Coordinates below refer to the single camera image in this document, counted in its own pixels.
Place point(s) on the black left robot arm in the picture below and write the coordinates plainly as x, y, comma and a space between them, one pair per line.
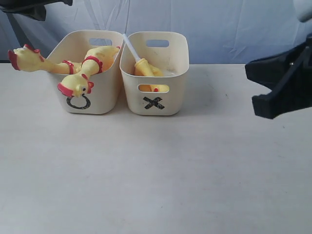
34, 9

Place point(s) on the whole rubber chicken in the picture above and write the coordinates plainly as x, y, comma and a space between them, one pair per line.
29, 59
97, 60

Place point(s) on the severed rubber chicken head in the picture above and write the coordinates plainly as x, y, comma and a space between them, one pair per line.
142, 66

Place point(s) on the blue-grey backdrop curtain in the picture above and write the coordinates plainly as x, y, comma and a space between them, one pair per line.
217, 31

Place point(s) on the headless rubber chicken body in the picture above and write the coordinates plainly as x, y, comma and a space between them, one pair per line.
158, 73

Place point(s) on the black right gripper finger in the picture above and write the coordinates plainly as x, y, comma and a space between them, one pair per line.
293, 92
270, 70

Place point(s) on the cream bin marked X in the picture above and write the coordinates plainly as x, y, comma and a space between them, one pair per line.
167, 51

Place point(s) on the cream bin marked O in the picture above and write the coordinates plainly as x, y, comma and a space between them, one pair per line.
107, 85

